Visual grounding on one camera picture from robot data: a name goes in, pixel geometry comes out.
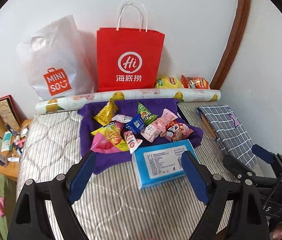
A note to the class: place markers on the orange chips bag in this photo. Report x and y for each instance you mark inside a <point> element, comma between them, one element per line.
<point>194,82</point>

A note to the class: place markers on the blue tissue pack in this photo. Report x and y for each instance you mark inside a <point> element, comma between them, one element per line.
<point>154,165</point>

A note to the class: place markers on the rolled duck print mat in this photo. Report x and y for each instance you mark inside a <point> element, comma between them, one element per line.
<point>74,103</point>

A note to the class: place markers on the white Miniso plastic bag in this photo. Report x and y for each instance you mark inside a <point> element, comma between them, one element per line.
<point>55,61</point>

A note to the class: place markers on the pink strawberry candy packet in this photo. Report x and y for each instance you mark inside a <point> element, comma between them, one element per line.
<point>132,142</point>

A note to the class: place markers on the red pink snack packet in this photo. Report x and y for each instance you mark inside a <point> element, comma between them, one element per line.
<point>176,131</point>

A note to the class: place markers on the person's right hand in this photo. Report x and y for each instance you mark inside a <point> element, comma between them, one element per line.
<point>275,228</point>

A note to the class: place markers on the white printed snack packet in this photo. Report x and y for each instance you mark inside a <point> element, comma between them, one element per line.
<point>124,119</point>

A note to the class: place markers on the brown wooden door frame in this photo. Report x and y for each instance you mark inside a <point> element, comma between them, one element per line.
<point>233,44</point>

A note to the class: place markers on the blue snack packet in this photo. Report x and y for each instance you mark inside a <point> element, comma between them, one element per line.
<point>136,125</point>

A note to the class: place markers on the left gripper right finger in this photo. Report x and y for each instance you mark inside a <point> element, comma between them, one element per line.
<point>247,219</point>

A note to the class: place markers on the yellow triangular snack packet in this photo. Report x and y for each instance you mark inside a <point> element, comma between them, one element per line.
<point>105,115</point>

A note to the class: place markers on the green snack packet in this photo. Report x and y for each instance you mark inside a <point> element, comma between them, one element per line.
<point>146,115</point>

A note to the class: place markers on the pink yellow snack bag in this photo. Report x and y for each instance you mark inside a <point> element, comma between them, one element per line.
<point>108,139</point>

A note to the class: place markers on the light pink snack packet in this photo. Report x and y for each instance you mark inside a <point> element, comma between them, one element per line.
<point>151,132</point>

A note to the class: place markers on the patterned book box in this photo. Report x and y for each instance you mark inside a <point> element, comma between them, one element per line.
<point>11,113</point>

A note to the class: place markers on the red Haidilao paper bag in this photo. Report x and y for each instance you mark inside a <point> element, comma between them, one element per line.
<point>128,58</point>

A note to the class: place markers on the yellow chips bag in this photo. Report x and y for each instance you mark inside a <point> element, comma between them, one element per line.
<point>165,82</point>

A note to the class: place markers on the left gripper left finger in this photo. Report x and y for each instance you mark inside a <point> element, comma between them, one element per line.
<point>30,218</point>

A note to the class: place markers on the grey checked folded cloth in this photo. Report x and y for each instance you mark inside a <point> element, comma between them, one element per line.
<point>231,135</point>

